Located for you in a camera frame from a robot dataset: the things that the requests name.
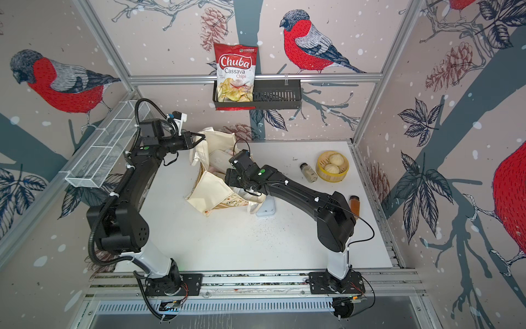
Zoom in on steamed bun lower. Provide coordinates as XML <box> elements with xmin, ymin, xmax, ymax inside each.
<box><xmin>324</xmin><ymin>163</ymin><xmax>340</xmax><ymax>175</ymax></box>

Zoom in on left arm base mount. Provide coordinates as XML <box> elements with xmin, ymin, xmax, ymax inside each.
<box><xmin>145</xmin><ymin>271</ymin><xmax>204</xmax><ymax>297</ymax></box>

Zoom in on black wall-mounted basket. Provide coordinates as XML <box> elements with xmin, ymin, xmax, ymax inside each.
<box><xmin>212</xmin><ymin>80</ymin><xmax>302</xmax><ymax>111</ymax></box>

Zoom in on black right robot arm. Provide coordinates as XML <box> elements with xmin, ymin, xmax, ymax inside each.
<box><xmin>225</xmin><ymin>149</ymin><xmax>367</xmax><ymax>280</ymax></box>

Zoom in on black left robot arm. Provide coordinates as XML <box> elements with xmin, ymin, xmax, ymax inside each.
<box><xmin>86</xmin><ymin>98</ymin><xmax>205</xmax><ymax>278</ymax></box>

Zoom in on cream canvas tote bag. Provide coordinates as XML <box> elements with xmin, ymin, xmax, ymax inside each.
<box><xmin>186</xmin><ymin>127</ymin><xmax>266</xmax><ymax>216</ymax></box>

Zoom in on steamed bun upper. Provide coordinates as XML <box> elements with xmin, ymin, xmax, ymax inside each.
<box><xmin>329</xmin><ymin>153</ymin><xmax>345</xmax><ymax>166</ymax></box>

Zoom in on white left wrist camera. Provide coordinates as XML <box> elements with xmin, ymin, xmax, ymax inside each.
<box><xmin>170</xmin><ymin>111</ymin><xmax>187</xmax><ymax>131</ymax></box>

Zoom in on light blue pencil case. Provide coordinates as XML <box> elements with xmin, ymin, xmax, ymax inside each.
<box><xmin>256</xmin><ymin>196</ymin><xmax>276</xmax><ymax>218</ymax></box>

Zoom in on yellow bamboo steamer basket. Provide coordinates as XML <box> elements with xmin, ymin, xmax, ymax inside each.
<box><xmin>316</xmin><ymin>151</ymin><xmax>349</xmax><ymax>183</ymax></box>

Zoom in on steamed bun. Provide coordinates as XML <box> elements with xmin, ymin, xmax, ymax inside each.
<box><xmin>329</xmin><ymin>153</ymin><xmax>345</xmax><ymax>166</ymax></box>
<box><xmin>324</xmin><ymin>163</ymin><xmax>340</xmax><ymax>175</ymax></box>

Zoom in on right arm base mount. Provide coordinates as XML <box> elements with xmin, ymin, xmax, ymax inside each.
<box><xmin>305</xmin><ymin>270</ymin><xmax>366</xmax><ymax>296</ymax></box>

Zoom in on red Chuba cassava chips bag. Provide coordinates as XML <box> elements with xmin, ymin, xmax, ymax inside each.
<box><xmin>214</xmin><ymin>43</ymin><xmax>258</xmax><ymax>110</ymax></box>

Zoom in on orange sauce bottle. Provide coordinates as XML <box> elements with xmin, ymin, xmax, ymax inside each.
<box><xmin>349</xmin><ymin>195</ymin><xmax>360</xmax><ymax>218</ymax></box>

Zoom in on cream pencil case in bag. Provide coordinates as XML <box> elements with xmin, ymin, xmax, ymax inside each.
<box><xmin>209</xmin><ymin>149</ymin><xmax>232</xmax><ymax>174</ymax></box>

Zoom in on glass spice jar black lid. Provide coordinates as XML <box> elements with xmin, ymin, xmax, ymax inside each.
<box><xmin>300</xmin><ymin>163</ymin><xmax>318</xmax><ymax>183</ymax></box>

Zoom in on white wire mesh shelf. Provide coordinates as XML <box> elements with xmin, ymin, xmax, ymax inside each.
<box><xmin>65</xmin><ymin>100</ymin><xmax>137</xmax><ymax>188</ymax></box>

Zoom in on aluminium front rail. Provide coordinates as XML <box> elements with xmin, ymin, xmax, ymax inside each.
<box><xmin>86</xmin><ymin>268</ymin><xmax>427</xmax><ymax>299</ymax></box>

